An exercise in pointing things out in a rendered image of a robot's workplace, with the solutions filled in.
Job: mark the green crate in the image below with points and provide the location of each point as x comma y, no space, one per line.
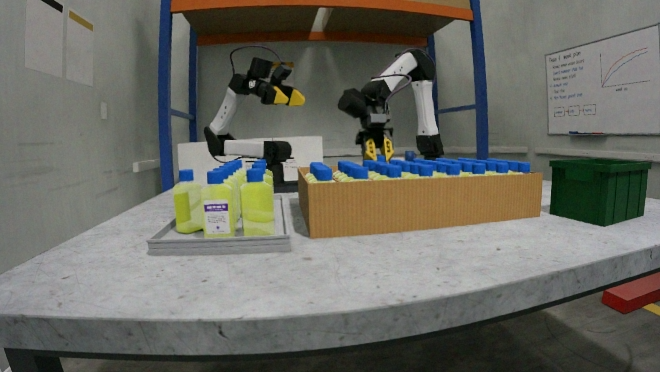
609,194

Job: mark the brown cardboard carton with grid dividers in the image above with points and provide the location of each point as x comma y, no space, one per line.
357,208

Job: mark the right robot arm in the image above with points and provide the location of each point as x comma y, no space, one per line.
276,152

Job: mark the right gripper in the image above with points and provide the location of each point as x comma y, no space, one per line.
273,96

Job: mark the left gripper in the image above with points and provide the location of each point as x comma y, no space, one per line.
372,137

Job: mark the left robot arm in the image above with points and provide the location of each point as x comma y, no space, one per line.
357,104

